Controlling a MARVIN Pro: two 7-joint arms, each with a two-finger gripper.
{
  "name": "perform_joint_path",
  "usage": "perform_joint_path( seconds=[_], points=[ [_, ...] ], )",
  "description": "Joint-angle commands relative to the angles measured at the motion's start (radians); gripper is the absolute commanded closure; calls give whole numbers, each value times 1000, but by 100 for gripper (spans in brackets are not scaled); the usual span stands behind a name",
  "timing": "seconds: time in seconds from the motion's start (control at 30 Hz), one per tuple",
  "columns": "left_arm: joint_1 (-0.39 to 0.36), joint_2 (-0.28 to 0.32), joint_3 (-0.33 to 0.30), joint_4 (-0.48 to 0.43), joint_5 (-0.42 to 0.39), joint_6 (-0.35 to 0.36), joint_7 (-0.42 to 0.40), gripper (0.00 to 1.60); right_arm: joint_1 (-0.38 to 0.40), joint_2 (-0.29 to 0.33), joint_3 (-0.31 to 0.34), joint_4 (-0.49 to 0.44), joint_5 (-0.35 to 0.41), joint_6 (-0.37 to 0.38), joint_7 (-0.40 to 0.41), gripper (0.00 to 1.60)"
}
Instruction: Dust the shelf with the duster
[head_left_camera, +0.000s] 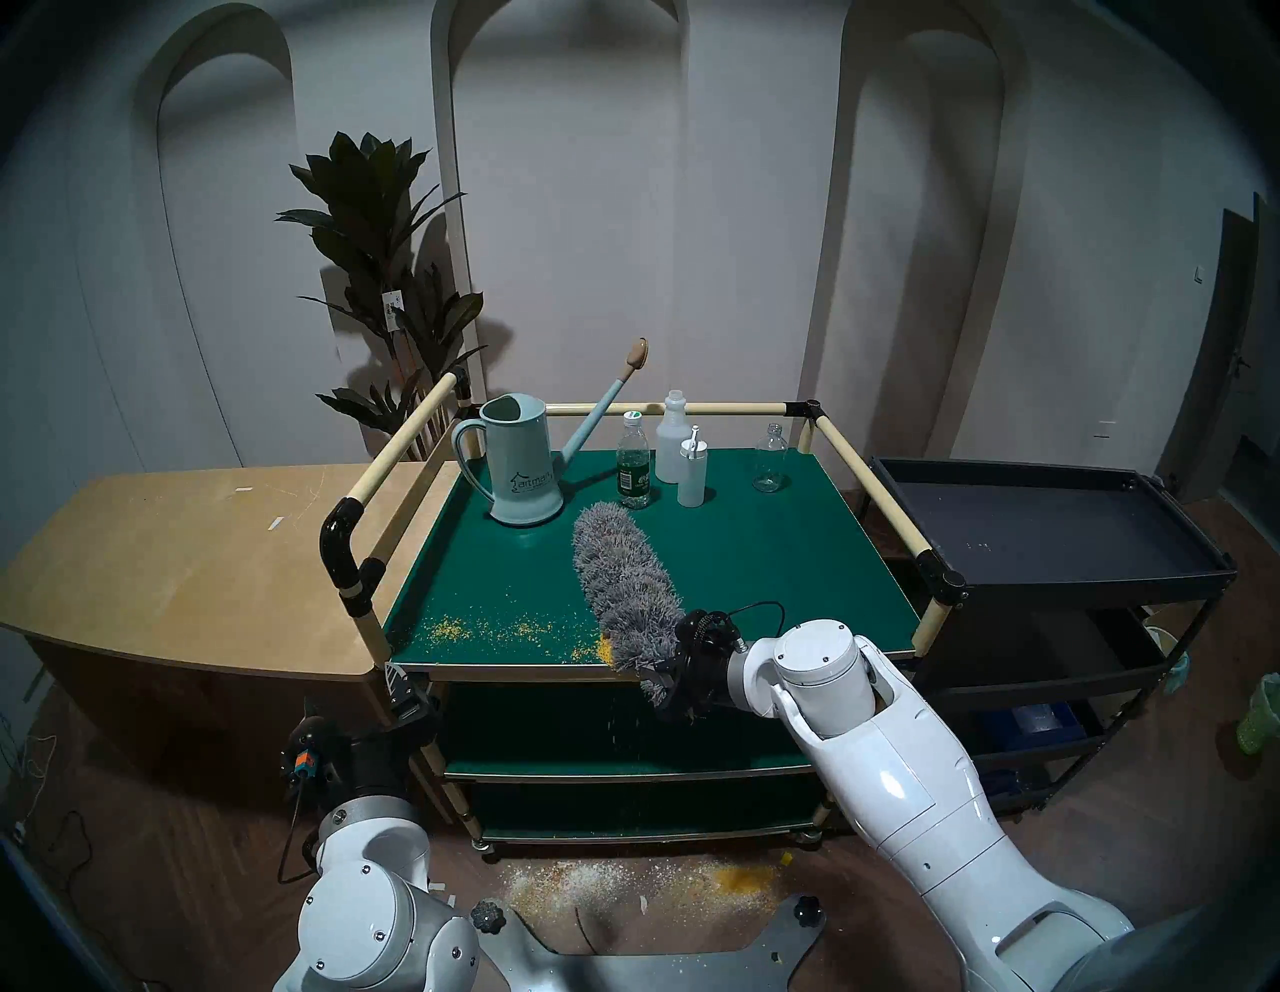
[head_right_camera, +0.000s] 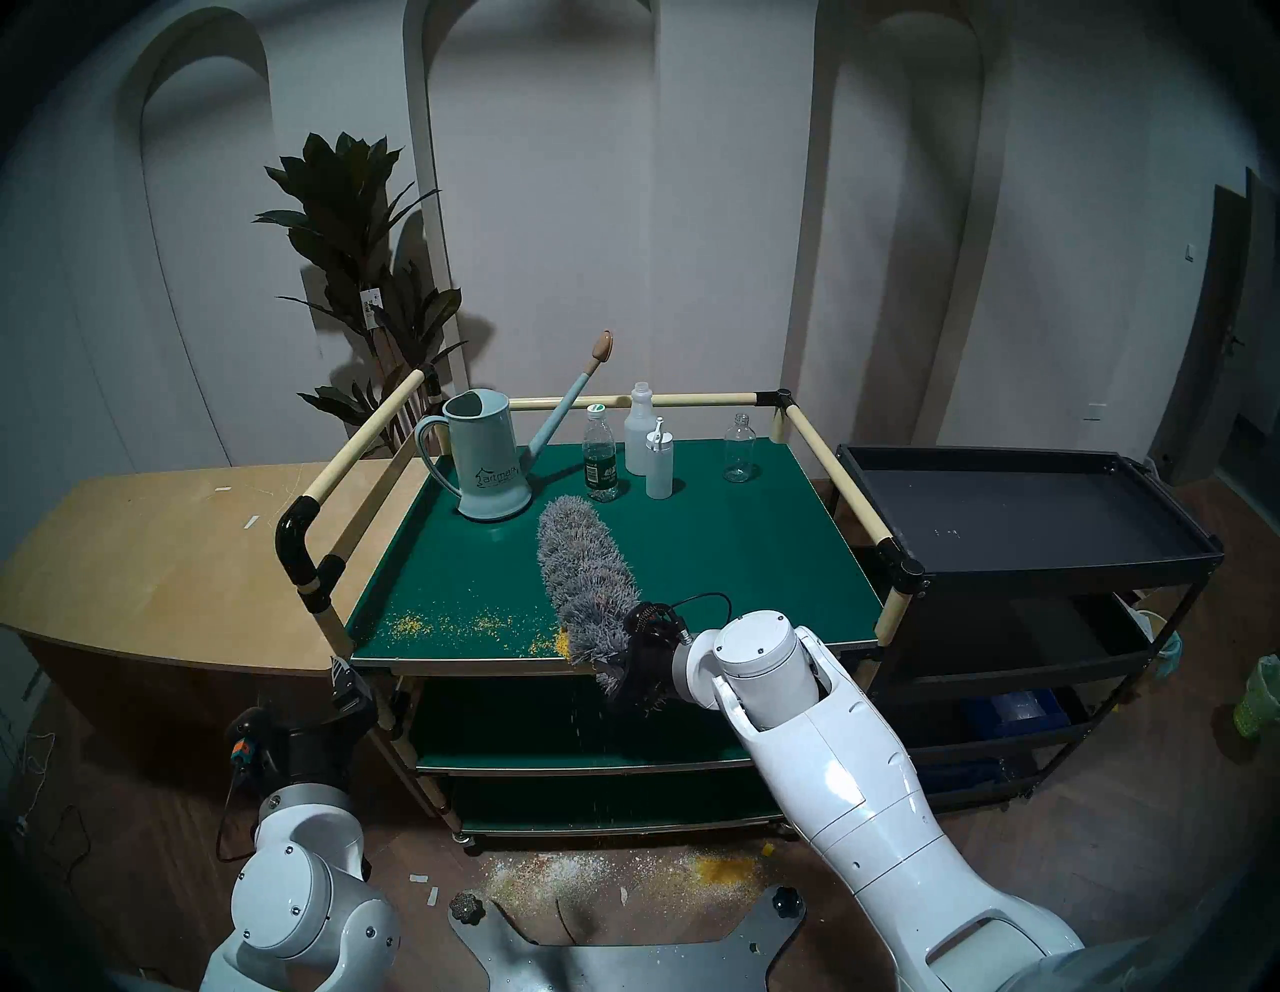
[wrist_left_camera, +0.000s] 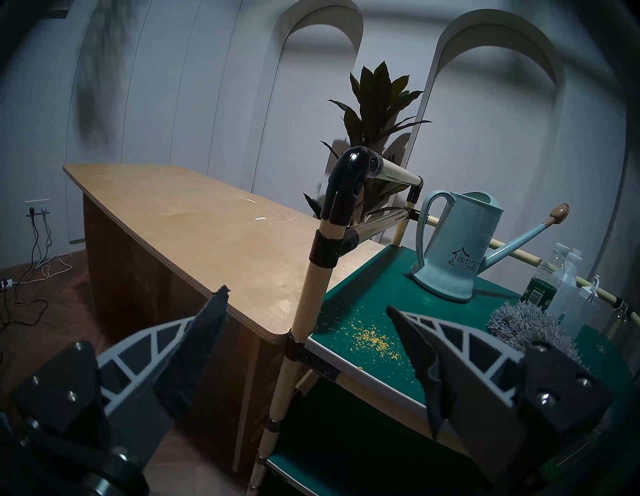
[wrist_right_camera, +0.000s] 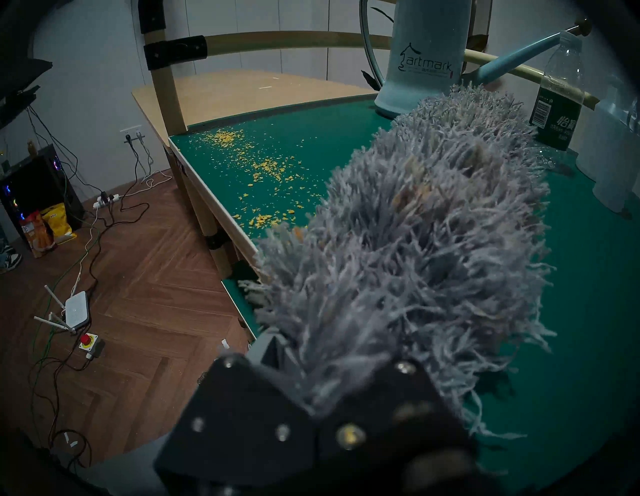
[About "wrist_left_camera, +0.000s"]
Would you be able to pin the green three-tier shelf cart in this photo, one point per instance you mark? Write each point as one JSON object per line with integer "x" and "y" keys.
{"x": 380, "y": 295}

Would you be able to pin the green-label water bottle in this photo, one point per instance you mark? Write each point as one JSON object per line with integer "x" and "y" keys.
{"x": 540, "y": 290}

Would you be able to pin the dark green potted plant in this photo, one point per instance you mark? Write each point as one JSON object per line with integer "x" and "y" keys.
{"x": 375, "y": 110}

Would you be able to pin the yellow crumbs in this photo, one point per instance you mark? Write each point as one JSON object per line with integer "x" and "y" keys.
{"x": 375, "y": 337}

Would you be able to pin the grey fluffy duster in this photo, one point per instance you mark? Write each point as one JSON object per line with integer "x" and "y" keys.
{"x": 525, "y": 320}

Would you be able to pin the teal watering can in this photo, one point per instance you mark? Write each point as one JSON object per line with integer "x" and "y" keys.
{"x": 455, "y": 250}

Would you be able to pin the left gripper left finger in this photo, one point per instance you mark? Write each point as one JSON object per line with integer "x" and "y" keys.
{"x": 165, "y": 380}

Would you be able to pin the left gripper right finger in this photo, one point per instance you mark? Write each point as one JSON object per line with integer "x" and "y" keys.
{"x": 480, "y": 405}

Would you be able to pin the white socket with plugs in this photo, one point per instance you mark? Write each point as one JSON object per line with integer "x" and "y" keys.
{"x": 37, "y": 206}

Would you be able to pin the light wooden table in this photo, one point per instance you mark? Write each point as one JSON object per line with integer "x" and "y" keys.
{"x": 200, "y": 230}

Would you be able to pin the white plastic bottle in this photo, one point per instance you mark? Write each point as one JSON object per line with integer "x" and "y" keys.
{"x": 567, "y": 285}

